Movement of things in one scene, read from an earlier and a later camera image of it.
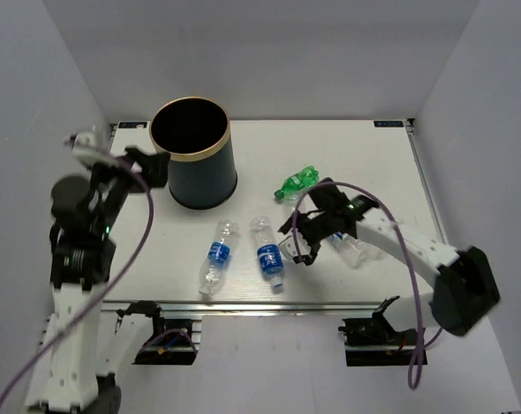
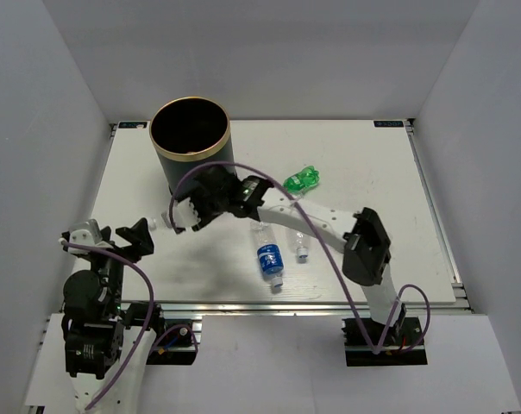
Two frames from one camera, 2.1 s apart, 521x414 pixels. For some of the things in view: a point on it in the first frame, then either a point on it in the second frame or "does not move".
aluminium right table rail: x=427 y=181 does not move
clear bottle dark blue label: x=269 y=252 does not move
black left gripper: x=155 y=166 to x=139 y=235
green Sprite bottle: x=295 y=186 does not move
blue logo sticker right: x=389 y=123 does not move
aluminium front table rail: x=234 y=310 does not move
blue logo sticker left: x=133 y=125 does not move
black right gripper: x=299 y=220 to x=195 y=195
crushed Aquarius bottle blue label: x=218 y=256 to x=166 y=220
